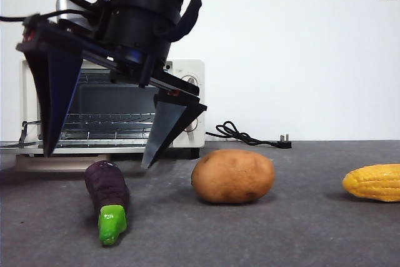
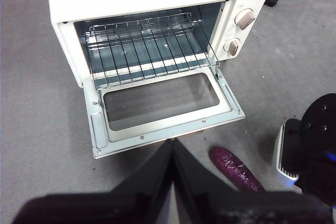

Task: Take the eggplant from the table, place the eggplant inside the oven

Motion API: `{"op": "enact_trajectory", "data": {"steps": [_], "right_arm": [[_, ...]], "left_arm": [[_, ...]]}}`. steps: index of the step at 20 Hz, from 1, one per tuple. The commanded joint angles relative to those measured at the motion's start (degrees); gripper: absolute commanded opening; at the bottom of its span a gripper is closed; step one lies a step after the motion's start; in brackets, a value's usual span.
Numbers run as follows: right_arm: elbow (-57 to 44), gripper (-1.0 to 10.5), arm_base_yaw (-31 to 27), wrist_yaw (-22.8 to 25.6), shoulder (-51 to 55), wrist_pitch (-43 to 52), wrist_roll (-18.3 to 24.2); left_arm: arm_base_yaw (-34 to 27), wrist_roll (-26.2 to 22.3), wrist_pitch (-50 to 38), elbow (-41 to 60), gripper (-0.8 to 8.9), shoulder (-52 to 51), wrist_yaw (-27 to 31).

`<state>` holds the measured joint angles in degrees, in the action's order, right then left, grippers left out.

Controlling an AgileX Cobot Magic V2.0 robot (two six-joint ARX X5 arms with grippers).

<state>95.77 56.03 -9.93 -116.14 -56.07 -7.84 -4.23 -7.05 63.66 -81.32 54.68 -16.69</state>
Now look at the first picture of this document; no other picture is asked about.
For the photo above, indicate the yellow corn cob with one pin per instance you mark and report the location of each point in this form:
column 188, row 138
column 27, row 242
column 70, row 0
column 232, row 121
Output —
column 375, row 182

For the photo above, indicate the brown potato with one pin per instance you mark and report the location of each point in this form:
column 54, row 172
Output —
column 232, row 176

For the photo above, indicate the white Toshiba toaster oven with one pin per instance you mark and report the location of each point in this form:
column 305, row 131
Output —
column 193, row 68

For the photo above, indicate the purple eggplant with green stem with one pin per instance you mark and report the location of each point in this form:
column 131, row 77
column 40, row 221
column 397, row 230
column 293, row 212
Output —
column 106, row 185

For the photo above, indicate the white oven knob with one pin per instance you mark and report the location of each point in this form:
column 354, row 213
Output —
column 191, row 79
column 193, row 126

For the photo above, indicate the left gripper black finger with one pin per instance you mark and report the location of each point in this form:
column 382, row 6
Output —
column 51, row 92
column 168, row 123

